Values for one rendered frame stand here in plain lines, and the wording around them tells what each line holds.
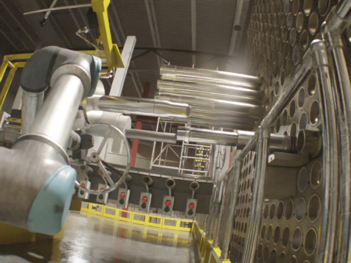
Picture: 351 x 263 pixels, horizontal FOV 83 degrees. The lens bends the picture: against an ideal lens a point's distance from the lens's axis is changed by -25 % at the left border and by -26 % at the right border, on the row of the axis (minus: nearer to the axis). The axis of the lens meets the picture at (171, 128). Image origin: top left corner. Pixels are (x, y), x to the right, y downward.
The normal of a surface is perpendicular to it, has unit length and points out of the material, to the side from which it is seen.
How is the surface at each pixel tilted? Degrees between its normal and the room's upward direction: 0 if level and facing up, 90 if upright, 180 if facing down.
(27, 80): 142
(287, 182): 90
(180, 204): 90
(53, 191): 79
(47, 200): 89
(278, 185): 90
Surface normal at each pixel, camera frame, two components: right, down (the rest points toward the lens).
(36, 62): -0.08, 0.08
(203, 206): -0.07, -0.32
